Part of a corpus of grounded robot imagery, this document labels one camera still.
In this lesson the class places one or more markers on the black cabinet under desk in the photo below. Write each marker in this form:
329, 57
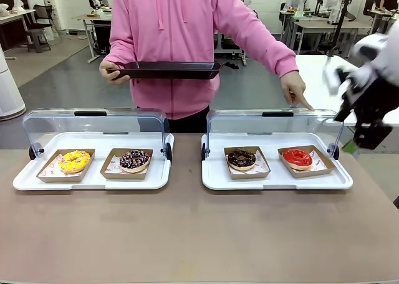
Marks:
103, 38

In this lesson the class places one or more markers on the person in pink hoodie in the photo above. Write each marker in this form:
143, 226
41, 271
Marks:
174, 31

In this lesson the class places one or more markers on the white sculpted figure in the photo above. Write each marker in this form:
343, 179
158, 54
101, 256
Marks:
3, 10
18, 5

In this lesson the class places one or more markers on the red frosted donut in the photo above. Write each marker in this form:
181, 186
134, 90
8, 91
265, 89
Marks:
311, 173

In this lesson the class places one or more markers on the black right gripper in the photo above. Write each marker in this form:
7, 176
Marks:
371, 100

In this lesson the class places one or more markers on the person's right forearm pink sleeve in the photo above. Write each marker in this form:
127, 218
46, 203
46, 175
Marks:
120, 55

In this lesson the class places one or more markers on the chocolate donut brown crumbs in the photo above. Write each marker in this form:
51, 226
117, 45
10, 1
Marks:
233, 162

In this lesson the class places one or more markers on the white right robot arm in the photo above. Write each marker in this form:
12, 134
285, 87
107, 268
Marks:
381, 50

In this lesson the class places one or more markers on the white display tray base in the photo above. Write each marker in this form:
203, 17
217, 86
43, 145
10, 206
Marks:
93, 185
274, 185

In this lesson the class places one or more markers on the white table with dark legs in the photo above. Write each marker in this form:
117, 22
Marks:
12, 16

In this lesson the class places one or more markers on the person's right hand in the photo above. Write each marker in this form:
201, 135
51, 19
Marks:
107, 65

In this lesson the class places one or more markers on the person's left hand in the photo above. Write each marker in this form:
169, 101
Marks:
294, 86

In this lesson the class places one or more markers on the beige top background desk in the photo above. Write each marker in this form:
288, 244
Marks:
324, 25

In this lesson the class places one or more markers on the wood top desk white legs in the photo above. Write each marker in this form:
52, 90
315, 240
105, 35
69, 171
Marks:
90, 17

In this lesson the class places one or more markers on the red glazed donut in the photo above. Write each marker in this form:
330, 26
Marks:
290, 159

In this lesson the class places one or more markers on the white printed paper liner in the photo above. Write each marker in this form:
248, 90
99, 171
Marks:
261, 165
318, 161
113, 164
51, 168

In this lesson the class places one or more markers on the white round air purifier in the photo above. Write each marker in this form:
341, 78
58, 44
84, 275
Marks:
9, 91

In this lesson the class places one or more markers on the chocolate sprinkle donut with drizzle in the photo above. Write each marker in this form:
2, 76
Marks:
124, 175

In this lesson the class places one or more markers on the yellow sprinkled donut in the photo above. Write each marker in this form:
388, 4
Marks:
67, 165

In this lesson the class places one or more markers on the person's left forearm pink sleeve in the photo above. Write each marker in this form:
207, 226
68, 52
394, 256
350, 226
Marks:
277, 53

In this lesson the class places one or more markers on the black tripod pole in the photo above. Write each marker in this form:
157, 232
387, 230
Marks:
343, 13

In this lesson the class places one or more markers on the yellow frosted donut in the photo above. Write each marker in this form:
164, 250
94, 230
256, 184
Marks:
59, 178

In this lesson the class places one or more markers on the dark brown serving tray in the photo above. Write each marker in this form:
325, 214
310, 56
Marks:
171, 73

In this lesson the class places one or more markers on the chocolate frosted donut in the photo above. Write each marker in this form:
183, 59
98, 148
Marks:
249, 175

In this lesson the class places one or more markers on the black office chair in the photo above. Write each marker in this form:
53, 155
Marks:
39, 31

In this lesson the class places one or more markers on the white side table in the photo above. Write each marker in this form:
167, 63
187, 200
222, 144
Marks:
315, 75

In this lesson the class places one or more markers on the chocolate donut coloured sprinkles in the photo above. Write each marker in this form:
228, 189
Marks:
126, 162

